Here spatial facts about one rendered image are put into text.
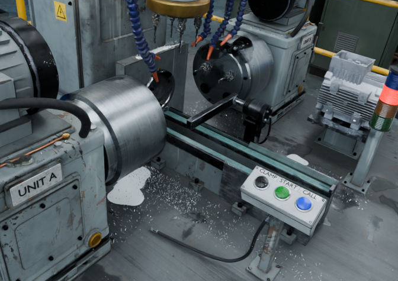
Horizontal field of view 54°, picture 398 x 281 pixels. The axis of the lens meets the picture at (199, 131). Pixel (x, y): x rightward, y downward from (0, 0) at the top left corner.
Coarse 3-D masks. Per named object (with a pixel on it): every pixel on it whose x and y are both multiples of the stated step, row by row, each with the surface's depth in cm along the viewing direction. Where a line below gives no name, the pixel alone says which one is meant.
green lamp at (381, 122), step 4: (372, 116) 119; (376, 116) 117; (372, 120) 119; (376, 120) 117; (380, 120) 116; (384, 120) 116; (388, 120) 115; (392, 120) 116; (372, 124) 119; (376, 124) 117; (380, 124) 117; (384, 124) 116; (388, 124) 116; (376, 128) 118; (380, 128) 117; (384, 128) 117; (388, 128) 117
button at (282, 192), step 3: (279, 186) 84; (282, 186) 83; (276, 189) 83; (279, 189) 83; (282, 189) 83; (285, 189) 83; (276, 192) 83; (279, 192) 83; (282, 192) 82; (285, 192) 82; (288, 192) 82; (276, 195) 83; (279, 195) 82; (282, 195) 82; (285, 195) 82; (288, 195) 82; (282, 198) 82; (285, 198) 82
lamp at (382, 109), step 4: (380, 100) 115; (380, 104) 115; (384, 104) 114; (388, 104) 113; (376, 108) 117; (380, 108) 115; (384, 108) 114; (388, 108) 114; (392, 108) 113; (396, 108) 114; (376, 112) 117; (380, 112) 115; (384, 112) 114; (388, 112) 114; (392, 112) 114; (380, 116) 116; (384, 116) 115; (388, 116) 115; (392, 116) 115
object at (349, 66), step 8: (344, 56) 141; (352, 56) 141; (360, 56) 139; (336, 64) 136; (344, 64) 134; (352, 64) 133; (360, 64) 131; (368, 64) 132; (336, 72) 137; (344, 72) 135; (352, 72) 134; (360, 72) 132; (352, 80) 135; (360, 80) 133
